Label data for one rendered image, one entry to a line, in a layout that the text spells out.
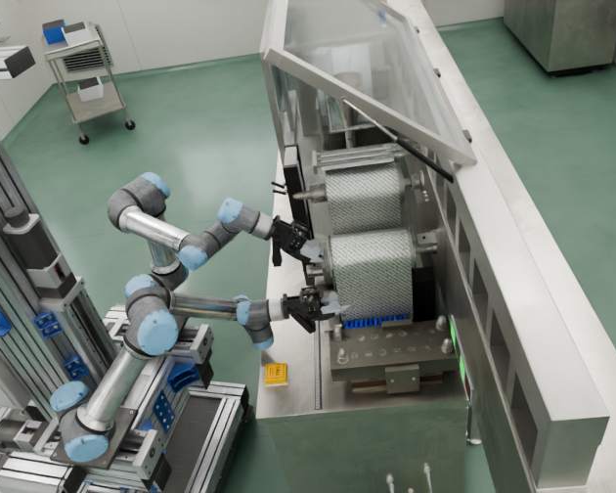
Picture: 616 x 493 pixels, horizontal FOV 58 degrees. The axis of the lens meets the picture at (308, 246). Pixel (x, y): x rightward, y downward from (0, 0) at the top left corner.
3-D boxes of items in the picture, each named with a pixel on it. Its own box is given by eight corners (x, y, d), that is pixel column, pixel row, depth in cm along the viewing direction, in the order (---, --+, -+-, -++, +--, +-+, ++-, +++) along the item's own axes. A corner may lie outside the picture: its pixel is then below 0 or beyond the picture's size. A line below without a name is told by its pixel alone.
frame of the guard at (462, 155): (276, -41, 205) (286, -61, 201) (399, 33, 222) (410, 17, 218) (252, 80, 117) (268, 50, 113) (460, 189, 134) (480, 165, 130)
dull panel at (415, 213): (376, 78, 365) (374, 42, 350) (381, 77, 365) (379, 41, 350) (439, 333, 191) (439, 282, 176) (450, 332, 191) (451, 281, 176)
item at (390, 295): (341, 321, 185) (335, 281, 174) (413, 314, 183) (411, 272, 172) (341, 322, 185) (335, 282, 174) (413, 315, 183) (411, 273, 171)
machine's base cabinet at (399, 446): (306, 201, 427) (287, 96, 374) (390, 191, 421) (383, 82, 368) (305, 544, 231) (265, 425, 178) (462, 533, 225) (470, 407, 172)
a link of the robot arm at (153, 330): (87, 433, 181) (172, 298, 172) (98, 469, 170) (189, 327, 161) (51, 430, 173) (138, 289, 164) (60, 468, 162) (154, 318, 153)
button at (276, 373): (267, 368, 190) (265, 364, 189) (286, 366, 190) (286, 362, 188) (265, 384, 185) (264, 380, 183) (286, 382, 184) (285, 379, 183)
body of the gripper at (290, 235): (309, 241, 169) (275, 224, 165) (295, 259, 173) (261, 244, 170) (309, 226, 175) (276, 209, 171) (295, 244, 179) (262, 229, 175)
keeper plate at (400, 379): (386, 388, 175) (384, 366, 169) (418, 385, 175) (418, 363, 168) (387, 395, 174) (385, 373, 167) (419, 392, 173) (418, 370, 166)
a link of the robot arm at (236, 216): (220, 202, 171) (230, 191, 164) (252, 217, 175) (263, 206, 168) (212, 224, 167) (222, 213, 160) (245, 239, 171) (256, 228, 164)
